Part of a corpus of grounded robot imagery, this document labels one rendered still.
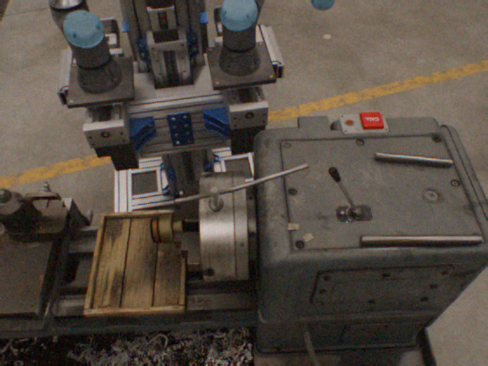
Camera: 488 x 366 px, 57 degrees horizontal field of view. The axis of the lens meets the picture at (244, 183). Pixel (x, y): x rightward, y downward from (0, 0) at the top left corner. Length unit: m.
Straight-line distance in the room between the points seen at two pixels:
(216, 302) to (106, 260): 0.39
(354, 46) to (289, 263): 2.89
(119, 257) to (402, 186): 0.90
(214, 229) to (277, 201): 0.18
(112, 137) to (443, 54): 2.90
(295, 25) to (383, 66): 0.82
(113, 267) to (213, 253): 0.45
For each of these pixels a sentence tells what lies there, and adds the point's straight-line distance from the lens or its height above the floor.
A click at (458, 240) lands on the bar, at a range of 1.17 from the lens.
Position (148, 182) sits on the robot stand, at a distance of 2.55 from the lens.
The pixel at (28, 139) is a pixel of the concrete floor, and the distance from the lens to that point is 3.32.
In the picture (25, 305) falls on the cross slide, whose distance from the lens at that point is 1.47.
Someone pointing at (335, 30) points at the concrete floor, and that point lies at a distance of 3.95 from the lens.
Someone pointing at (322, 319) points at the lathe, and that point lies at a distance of 1.44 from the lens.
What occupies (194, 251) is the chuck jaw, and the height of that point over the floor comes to 1.11.
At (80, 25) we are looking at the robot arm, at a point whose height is 1.39.
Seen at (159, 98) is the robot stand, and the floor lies 1.07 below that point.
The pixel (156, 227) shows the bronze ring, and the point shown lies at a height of 1.11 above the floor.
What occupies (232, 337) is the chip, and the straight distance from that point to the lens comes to 1.72.
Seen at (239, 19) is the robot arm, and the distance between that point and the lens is 1.51.
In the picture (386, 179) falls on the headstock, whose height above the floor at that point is 1.25.
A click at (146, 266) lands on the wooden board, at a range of 1.50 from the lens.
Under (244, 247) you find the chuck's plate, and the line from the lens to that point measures 1.17.
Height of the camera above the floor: 2.20
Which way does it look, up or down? 53 degrees down
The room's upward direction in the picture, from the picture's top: 1 degrees counter-clockwise
